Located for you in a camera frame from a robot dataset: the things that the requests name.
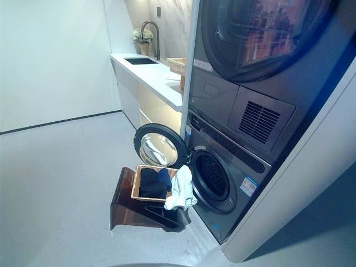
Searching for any blue garment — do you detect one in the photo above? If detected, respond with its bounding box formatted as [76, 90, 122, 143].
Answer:
[156, 167, 172, 192]

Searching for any white garment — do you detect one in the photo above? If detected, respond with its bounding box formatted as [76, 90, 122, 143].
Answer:
[164, 164, 193, 211]

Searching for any black garment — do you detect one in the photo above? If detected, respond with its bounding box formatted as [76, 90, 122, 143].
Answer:
[138, 168, 168, 200]

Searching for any round washing machine door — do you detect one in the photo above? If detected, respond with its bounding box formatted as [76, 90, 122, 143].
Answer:
[134, 122, 186, 167]

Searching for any grey front-load washing machine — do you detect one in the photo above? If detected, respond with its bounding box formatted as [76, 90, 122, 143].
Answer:
[182, 107, 273, 246]

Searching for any white counter cabinet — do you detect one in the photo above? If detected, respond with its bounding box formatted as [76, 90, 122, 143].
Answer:
[109, 52, 185, 131]

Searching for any rectangular wicker laundry basket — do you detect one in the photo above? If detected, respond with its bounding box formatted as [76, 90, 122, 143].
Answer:
[130, 164, 179, 202]

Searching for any wicker tray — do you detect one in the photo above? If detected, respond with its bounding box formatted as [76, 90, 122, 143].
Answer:
[166, 57, 187, 75]

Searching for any black undermount sink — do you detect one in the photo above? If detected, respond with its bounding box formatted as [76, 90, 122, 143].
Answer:
[123, 57, 160, 65]

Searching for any brown translucent acrylic stand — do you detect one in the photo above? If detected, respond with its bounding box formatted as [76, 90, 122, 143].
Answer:
[110, 166, 192, 233]

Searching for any grey stacked tumble dryer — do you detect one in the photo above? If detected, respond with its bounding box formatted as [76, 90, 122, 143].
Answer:
[186, 0, 355, 168]

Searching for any bronze gooseneck faucet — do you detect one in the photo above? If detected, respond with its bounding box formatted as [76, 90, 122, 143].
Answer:
[140, 21, 161, 61]

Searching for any potted white flower plant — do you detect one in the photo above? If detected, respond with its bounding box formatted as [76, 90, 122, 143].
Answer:
[132, 27, 154, 56]

